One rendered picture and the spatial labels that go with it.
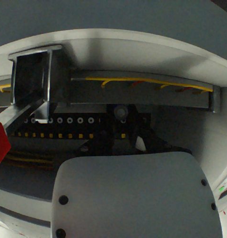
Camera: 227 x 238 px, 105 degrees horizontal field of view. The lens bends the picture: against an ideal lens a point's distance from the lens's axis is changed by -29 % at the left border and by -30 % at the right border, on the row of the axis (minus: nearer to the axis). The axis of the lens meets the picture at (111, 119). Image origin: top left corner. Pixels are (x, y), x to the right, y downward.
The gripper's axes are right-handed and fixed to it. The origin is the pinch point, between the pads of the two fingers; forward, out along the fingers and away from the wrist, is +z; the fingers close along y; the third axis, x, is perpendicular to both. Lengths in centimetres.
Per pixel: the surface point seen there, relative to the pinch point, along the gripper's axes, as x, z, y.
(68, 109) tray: -3.8, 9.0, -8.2
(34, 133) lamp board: -8.1, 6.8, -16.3
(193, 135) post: -1.9, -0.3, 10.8
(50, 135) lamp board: -8.3, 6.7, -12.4
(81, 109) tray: -3.8, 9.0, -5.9
